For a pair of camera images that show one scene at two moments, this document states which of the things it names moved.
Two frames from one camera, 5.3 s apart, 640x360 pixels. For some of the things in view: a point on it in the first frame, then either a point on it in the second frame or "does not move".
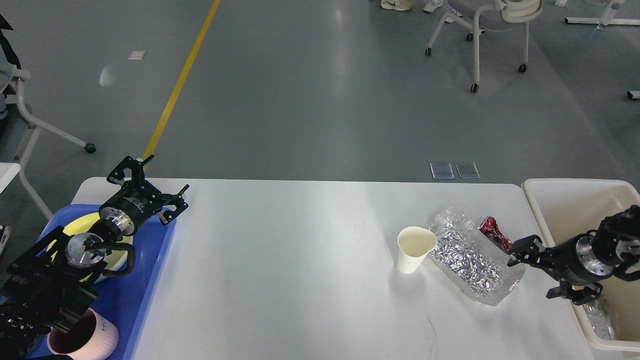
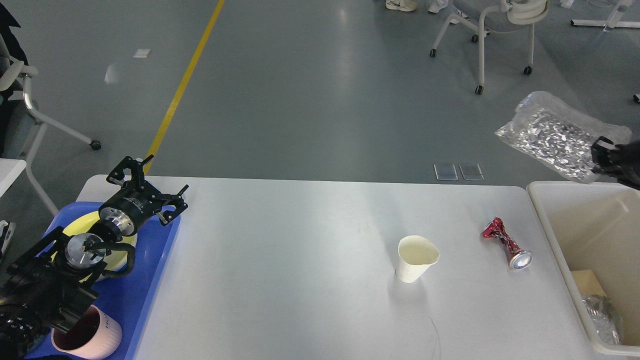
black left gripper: x=133 y=204 does not move
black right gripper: x=574 y=261 -> x=608 y=157
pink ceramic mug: x=93 y=337 does not move
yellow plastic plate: x=114 y=260 does not move
